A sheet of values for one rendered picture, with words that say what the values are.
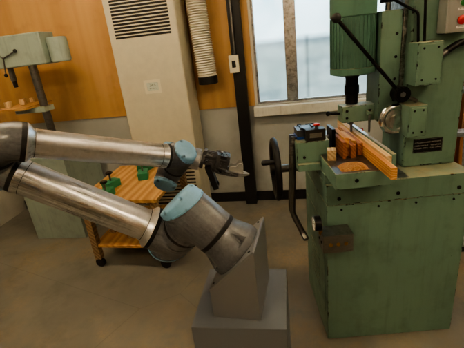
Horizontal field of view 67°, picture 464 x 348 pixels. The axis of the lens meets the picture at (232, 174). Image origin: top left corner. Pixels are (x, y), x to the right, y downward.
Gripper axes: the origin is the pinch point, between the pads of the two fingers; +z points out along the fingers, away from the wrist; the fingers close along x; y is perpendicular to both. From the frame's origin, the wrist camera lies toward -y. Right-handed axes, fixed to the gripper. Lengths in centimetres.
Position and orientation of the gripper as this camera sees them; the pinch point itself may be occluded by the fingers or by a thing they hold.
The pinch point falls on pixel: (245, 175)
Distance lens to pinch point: 149.3
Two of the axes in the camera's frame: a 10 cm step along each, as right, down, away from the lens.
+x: 0.0, -3.6, 9.3
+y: 2.4, -9.1, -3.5
